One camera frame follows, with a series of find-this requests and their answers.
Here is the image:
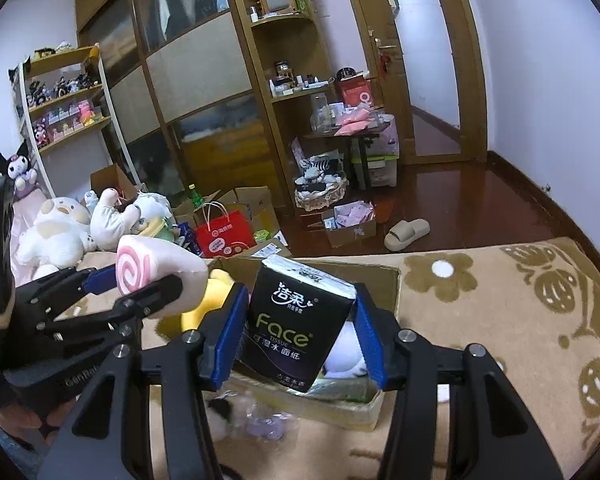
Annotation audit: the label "small cardboard box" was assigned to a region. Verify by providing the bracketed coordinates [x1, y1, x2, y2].
[307, 200, 378, 248]

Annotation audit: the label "blue packets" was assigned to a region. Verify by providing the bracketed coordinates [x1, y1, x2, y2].
[172, 217, 203, 257]

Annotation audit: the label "white plush doll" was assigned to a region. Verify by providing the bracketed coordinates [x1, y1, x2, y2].
[84, 187, 173, 252]

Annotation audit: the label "green and yellow plush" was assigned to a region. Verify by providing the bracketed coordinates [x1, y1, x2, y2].
[147, 220, 178, 243]

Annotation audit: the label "white fluffy plush keychain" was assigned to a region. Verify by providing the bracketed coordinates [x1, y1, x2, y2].
[204, 394, 242, 441]

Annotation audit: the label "small bottles and jars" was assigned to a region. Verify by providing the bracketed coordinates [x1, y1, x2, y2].
[270, 60, 331, 98]

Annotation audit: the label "white and black plush toy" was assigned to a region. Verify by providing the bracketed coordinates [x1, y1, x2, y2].
[324, 320, 369, 379]

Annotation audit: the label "printed cardboard box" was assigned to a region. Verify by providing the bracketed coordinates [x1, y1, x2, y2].
[155, 255, 402, 432]

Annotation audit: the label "wooden door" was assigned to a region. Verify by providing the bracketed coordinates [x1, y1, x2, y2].
[337, 0, 488, 166]

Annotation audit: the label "pink packet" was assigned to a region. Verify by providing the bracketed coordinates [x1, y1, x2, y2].
[334, 107, 376, 136]

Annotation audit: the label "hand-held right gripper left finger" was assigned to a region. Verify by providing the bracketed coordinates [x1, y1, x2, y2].
[39, 282, 251, 480]

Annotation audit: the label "pile of socks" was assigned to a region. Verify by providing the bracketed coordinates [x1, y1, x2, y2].
[297, 152, 346, 193]

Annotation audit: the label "large white dog plush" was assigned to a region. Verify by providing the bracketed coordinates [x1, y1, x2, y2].
[14, 196, 98, 281]

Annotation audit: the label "green tissue pack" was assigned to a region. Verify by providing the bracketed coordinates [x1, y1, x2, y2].
[305, 377, 378, 405]

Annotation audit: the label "rows of small figurines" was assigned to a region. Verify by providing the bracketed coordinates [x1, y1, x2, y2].
[25, 72, 106, 148]

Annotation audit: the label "tall brown cardboard box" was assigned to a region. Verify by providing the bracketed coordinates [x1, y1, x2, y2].
[90, 162, 141, 201]

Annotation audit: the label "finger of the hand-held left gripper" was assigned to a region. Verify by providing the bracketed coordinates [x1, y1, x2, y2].
[29, 274, 184, 347]
[14, 265, 121, 322]

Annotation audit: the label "floral beige blanket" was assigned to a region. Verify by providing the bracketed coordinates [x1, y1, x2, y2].
[80, 237, 600, 480]

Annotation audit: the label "lace-trimmed basket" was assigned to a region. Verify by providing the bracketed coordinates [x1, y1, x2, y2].
[294, 175, 350, 212]

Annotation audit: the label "dark side table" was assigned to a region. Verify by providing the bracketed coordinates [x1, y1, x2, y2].
[302, 120, 393, 191]

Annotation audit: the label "white shelf with figurines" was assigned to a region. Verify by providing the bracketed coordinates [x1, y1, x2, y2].
[10, 45, 146, 196]

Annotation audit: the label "wooden corner shelf unit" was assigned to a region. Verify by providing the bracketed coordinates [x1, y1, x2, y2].
[222, 0, 351, 211]

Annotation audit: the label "beige slipper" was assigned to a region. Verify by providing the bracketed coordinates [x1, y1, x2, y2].
[384, 218, 431, 252]

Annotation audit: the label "black tissue pack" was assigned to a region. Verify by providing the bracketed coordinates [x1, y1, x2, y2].
[232, 254, 357, 393]

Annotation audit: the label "red paper bag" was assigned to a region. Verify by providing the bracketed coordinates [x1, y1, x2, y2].
[194, 202, 257, 259]

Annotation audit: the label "red box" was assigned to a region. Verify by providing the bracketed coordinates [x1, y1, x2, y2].
[336, 72, 373, 108]

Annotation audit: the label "translucent storage bin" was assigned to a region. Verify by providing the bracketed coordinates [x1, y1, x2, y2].
[350, 115, 400, 188]

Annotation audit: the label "yellow plush toy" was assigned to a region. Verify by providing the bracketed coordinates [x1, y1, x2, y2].
[180, 269, 231, 333]

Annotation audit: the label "wooden wardrobe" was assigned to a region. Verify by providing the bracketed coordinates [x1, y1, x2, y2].
[74, 0, 291, 211]

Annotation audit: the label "person's left hand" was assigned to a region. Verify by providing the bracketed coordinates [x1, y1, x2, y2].
[0, 406, 52, 461]

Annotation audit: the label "open brown cardboard box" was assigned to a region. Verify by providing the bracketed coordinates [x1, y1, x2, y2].
[172, 186, 281, 248]

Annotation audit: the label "black-eared purple plush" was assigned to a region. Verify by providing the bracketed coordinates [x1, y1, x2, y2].
[0, 140, 40, 200]

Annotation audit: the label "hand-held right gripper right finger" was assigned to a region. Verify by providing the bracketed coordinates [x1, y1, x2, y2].
[352, 282, 563, 480]

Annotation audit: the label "clear plastic jar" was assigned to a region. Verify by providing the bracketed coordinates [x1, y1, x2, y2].
[309, 92, 335, 133]

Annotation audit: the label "pink swiss roll plush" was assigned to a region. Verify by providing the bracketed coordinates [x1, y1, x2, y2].
[116, 233, 210, 318]

